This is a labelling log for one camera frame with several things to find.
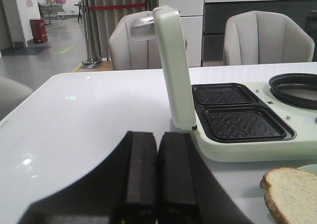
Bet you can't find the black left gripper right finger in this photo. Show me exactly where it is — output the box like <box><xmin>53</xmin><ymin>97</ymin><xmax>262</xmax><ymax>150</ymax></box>
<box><xmin>158</xmin><ymin>132</ymin><xmax>251</xmax><ymax>224</ymax></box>

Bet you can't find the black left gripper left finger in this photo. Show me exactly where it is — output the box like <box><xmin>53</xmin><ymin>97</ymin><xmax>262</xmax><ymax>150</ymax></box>
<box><xmin>19</xmin><ymin>131</ymin><xmax>157</xmax><ymax>224</ymax></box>

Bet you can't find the larger bread slice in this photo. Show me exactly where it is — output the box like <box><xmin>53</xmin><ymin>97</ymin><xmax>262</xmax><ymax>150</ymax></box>
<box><xmin>260</xmin><ymin>168</ymin><xmax>317</xmax><ymax>224</ymax></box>

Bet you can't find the green breakfast maker lid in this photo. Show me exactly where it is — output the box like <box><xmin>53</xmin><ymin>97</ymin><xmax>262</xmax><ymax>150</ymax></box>
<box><xmin>129</xmin><ymin>6</ymin><xmax>198</xmax><ymax>131</ymax></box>

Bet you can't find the green breakfast maker base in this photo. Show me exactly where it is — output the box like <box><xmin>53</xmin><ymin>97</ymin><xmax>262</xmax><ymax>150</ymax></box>
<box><xmin>192</xmin><ymin>81</ymin><xmax>317</xmax><ymax>162</ymax></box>

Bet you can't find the light green plate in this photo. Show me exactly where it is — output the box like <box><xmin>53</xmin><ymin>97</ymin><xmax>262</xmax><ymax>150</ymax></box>
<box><xmin>298</xmin><ymin>164</ymin><xmax>317</xmax><ymax>174</ymax></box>

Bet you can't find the left beige chair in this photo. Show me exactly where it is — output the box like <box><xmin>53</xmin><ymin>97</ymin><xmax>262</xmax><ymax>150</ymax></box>
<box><xmin>108</xmin><ymin>11</ymin><xmax>161</xmax><ymax>70</ymax></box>

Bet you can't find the beige chair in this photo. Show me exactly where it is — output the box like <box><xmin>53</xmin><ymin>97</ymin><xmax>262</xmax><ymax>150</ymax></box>
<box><xmin>223</xmin><ymin>10</ymin><xmax>315</xmax><ymax>65</ymax></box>
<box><xmin>108</xmin><ymin>11</ymin><xmax>161</xmax><ymax>70</ymax></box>

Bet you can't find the black round frying pan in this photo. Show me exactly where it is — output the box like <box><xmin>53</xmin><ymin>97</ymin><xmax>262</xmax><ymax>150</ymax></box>
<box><xmin>269</xmin><ymin>73</ymin><xmax>317</xmax><ymax>110</ymax></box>

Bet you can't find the right beige chair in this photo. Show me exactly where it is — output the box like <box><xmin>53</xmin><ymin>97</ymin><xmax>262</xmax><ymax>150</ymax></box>
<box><xmin>223</xmin><ymin>10</ymin><xmax>315</xmax><ymax>65</ymax></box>

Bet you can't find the red trash bin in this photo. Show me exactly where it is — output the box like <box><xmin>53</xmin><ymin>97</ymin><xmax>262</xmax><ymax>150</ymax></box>
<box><xmin>29</xmin><ymin>18</ymin><xmax>48</xmax><ymax>44</ymax></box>

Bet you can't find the white cabinet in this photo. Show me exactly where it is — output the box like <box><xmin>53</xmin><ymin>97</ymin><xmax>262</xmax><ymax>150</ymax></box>
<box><xmin>158</xmin><ymin>0</ymin><xmax>204</xmax><ymax>67</ymax></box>

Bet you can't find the stanchion post with red belt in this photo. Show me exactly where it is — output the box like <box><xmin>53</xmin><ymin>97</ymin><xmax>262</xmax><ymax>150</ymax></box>
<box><xmin>80</xmin><ymin>2</ymin><xmax>150</xmax><ymax>65</ymax></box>

